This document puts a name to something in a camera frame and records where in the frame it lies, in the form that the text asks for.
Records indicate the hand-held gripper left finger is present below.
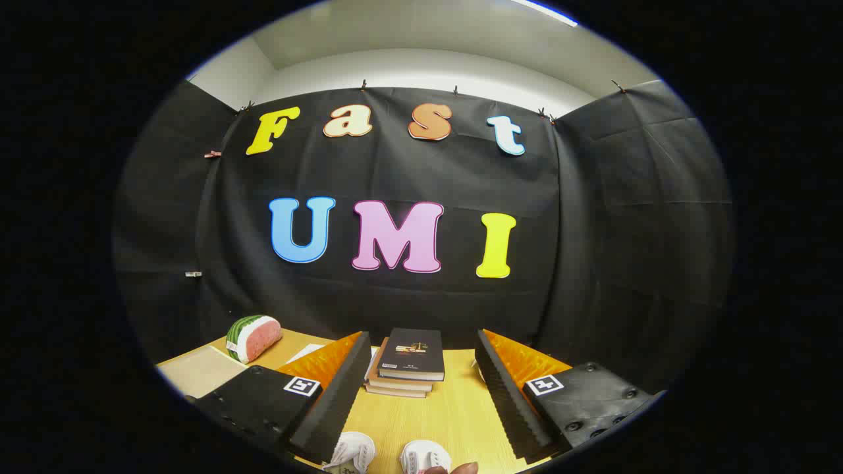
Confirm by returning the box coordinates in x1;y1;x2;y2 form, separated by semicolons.
191;331;373;465

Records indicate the brown cover book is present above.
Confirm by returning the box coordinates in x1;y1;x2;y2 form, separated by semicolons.
367;337;435;393

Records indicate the watermelon slice plush toy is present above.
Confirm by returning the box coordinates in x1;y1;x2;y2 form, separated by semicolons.
226;315;283;364

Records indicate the thin brown book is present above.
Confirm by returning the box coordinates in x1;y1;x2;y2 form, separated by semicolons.
364;381;429;399

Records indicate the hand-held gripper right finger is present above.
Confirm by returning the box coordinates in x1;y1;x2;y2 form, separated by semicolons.
474;328;666;464

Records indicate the beige fabric storage box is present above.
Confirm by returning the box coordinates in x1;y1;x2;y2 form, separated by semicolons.
158;346;248;400

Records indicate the white canvas shoe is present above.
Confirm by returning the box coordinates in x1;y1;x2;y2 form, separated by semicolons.
323;431;376;474
400;440;452;474

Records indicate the dark hardcover book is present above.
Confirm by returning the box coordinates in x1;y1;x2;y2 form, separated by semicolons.
378;328;446;382

